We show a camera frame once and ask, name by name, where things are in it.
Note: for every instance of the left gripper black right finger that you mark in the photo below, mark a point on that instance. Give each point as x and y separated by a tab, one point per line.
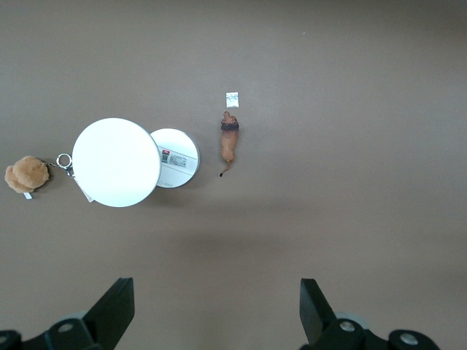
321	321

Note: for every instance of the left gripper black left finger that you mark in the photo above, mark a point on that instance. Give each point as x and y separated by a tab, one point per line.
109	317

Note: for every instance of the brown lion statue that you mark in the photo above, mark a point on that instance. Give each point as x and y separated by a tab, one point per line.
230	142

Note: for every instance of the white round desk lamp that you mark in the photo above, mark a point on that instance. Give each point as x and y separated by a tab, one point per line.
116	164

